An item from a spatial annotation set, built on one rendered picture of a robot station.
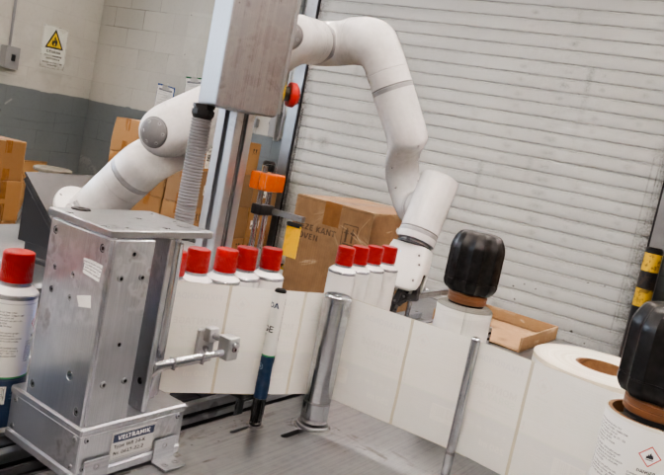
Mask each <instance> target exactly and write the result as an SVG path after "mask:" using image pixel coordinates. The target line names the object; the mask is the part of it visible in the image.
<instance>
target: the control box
mask: <svg viewBox="0 0 664 475"><path fill-rule="evenodd" d="M300 4H301V0H215V4H214V10H213V15H212V21H211V27H210V33H209V38H208V44H207V55H206V61H205V66H204V72H203V78H202V84H201V89H200V94H199V103H200V104H205V105H210V106H215V107H216V108H219V109H224V110H229V111H234V112H239V113H243V114H247V115H253V116H261V117H268V118H274V117H275V116H276V115H279V114H280V113H281V110H282V103H283V100H284V97H285V93H286V86H287V77H288V72H289V67H290V61H291V52H292V46H293V41H294V36H295V30H296V25H297V20H298V14H299V9H300Z"/></svg>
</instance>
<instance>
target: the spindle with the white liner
mask: <svg viewBox="0 0 664 475"><path fill-rule="evenodd" d="M504 258H505V246H504V242H503V240H502V238H500V237H498V236H496V235H493V234H490V233H487V232H483V231H478V230H470V229H462V230H461V231H459V232H458V234H457V235H456V236H455V238H454V239H453V241H452V244H451V248H450V252H449V257H448V261H447V266H446V270H445V275H444V283H445V285H446V286H447V287H448V288H449V293H448V297H442V298H439V300H438V301H437V307H436V312H435V316H434V320H433V324H432V325H433V326H436V327H439V328H442V329H445V330H448V331H451V332H453V333H456V334H459V335H462V336H465V337H468V338H472V337H477V338H479V339H480V340H481V343H484V344H486V340H487V336H488V331H489V326H490V322H491V318H492V315H493V313H492V311H491V310H490V309H489V308H488V307H486V301H487V297H490V296H492V295H493V294H494V293H495V292H496V291H497V288H498V286H497V285H498V283H499V279H500V276H501V271H502V267H503V263H504Z"/></svg>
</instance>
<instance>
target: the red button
mask: <svg viewBox="0 0 664 475"><path fill-rule="evenodd" d="M299 96H300V89H299V87H298V85H297V83H293V82H290V83H289V85H288V86H287V87H286V93H285V97H284V101H285V105H286V106H287V107H289V108H292V107H294V106H295V105H296V104H297V103H298V100H299Z"/></svg>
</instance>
